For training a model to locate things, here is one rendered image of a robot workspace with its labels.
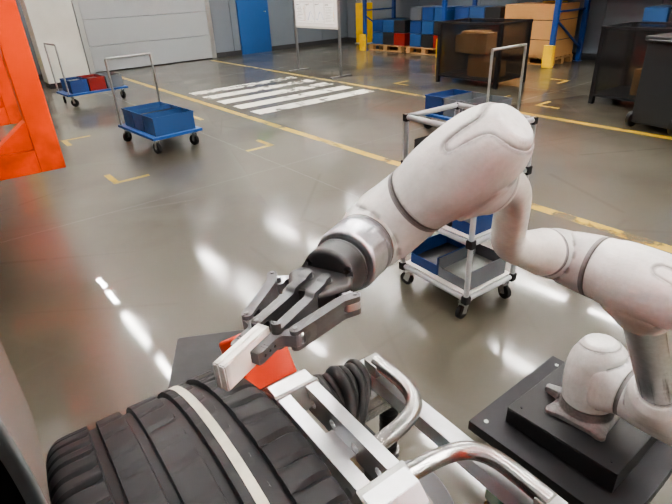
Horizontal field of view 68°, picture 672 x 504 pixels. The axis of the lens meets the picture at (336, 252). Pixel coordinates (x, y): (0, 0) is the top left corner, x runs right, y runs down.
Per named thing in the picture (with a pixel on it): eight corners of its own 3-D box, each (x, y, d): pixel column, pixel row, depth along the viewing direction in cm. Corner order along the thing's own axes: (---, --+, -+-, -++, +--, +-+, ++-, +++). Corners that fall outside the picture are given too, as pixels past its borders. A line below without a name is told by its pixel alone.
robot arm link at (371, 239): (335, 267, 73) (314, 286, 69) (332, 209, 69) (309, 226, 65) (393, 280, 69) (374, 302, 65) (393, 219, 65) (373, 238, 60)
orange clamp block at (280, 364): (239, 400, 74) (216, 343, 74) (284, 377, 78) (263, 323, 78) (253, 402, 68) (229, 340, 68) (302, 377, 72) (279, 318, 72)
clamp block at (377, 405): (348, 407, 92) (347, 385, 90) (386, 385, 97) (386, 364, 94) (365, 424, 88) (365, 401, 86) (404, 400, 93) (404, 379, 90)
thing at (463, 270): (395, 283, 299) (397, 113, 252) (444, 261, 320) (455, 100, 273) (464, 325, 260) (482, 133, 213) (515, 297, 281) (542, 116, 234)
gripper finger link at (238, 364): (267, 347, 53) (272, 349, 52) (222, 390, 47) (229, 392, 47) (263, 324, 51) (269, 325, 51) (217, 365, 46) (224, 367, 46)
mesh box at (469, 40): (434, 81, 888) (437, 21, 843) (464, 75, 935) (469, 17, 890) (495, 90, 801) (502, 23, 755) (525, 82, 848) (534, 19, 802)
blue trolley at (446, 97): (417, 128, 612) (420, 43, 567) (451, 119, 642) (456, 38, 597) (483, 145, 539) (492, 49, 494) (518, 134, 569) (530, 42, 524)
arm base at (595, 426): (559, 378, 172) (561, 365, 170) (627, 411, 157) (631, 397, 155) (531, 405, 162) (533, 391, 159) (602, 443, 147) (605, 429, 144)
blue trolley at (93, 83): (59, 103, 860) (41, 42, 815) (116, 93, 919) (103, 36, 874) (71, 107, 819) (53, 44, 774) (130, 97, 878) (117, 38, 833)
